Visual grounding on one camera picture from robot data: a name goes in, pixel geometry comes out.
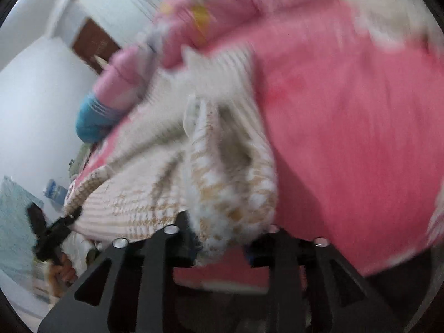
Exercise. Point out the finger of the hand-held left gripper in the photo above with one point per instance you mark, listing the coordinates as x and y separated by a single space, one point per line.
67 223

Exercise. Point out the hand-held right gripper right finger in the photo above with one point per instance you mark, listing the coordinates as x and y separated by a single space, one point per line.
277 249

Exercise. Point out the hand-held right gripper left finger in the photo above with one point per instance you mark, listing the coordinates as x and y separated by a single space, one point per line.
173 246

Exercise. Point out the beige white checkered knit cardigan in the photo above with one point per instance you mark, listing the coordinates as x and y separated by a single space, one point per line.
215 166

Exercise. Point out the person's left hand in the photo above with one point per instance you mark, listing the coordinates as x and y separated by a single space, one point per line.
62 275

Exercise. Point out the teal patterned cloth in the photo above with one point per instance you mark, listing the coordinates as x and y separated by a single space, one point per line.
17 229

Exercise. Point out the blue packet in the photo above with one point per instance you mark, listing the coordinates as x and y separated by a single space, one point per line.
55 190

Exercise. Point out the grey-green patterned pillow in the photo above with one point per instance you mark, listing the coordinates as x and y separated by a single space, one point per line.
80 161

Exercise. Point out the pink floral blanket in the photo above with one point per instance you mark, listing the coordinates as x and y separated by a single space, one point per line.
347 128

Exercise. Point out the pale item hanging on door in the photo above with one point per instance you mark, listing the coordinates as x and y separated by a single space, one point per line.
101 61

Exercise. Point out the brown wooden door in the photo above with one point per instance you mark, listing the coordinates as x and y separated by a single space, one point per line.
95 41

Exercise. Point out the white wardrobe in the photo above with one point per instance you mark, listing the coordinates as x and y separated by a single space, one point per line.
131 7

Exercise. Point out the pink quilt with blue end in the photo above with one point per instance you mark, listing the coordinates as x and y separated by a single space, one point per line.
194 17

